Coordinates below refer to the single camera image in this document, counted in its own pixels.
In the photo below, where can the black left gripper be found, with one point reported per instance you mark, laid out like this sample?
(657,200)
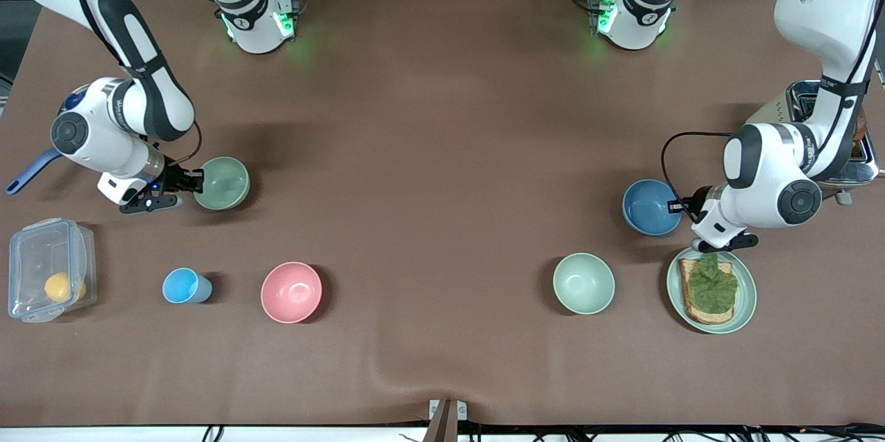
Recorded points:
(693,206)

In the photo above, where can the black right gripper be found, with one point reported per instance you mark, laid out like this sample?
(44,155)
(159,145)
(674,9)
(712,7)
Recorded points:
(174,180)

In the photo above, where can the blue bowl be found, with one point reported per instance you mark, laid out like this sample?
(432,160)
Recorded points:
(650,207)

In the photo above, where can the green bowl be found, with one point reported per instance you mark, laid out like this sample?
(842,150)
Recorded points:
(584,283)
(225,182)

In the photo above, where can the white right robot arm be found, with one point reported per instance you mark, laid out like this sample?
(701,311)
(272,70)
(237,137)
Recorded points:
(152,103)

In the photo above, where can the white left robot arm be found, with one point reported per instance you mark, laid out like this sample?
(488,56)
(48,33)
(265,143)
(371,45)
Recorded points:
(767,172)

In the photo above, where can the pink bowl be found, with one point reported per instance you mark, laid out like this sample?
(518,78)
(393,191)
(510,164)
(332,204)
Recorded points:
(291,292)

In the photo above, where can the green lettuce leaf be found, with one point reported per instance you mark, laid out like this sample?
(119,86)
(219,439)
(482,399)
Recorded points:
(712,286)

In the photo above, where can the blue plastic cup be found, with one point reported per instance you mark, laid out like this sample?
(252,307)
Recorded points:
(181,286)

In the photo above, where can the toast slice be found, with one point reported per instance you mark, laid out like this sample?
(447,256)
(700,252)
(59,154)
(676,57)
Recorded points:
(706,318)

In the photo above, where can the green plate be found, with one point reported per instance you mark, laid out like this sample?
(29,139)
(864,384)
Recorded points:
(747,304)

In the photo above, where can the beige chrome toaster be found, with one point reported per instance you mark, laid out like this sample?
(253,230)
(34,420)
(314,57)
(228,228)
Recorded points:
(802,93)

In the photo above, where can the yellow lemon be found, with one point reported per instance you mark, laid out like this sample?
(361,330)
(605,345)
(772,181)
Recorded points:
(59,286)

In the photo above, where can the clear plastic lidded container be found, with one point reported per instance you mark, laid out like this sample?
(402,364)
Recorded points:
(34,255)

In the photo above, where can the brown bread slice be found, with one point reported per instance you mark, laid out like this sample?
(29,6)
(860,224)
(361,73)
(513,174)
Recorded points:
(861,127)

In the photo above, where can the brown table mat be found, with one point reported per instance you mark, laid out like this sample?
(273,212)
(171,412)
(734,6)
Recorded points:
(442,96)

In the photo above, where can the metal table edge bracket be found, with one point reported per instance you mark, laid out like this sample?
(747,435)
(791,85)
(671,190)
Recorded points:
(446,421)

